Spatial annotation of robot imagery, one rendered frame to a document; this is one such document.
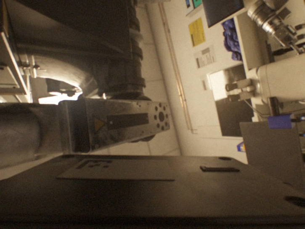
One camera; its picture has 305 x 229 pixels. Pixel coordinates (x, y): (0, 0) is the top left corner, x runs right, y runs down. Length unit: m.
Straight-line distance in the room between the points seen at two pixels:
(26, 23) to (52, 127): 0.14
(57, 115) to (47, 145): 0.04
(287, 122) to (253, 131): 0.45
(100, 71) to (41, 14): 0.16
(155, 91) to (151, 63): 0.46
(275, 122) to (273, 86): 0.17
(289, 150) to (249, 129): 0.26
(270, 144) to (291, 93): 0.51
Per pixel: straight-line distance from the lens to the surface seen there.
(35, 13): 0.27
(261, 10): 1.04
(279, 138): 1.32
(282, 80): 0.94
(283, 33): 0.96
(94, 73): 0.36
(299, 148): 1.31
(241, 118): 1.80
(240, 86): 0.99
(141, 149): 2.43
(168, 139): 2.71
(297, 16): 1.76
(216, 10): 1.43
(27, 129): 0.28
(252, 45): 1.78
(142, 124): 0.33
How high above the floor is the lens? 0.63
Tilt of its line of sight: 55 degrees up
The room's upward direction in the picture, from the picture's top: 99 degrees counter-clockwise
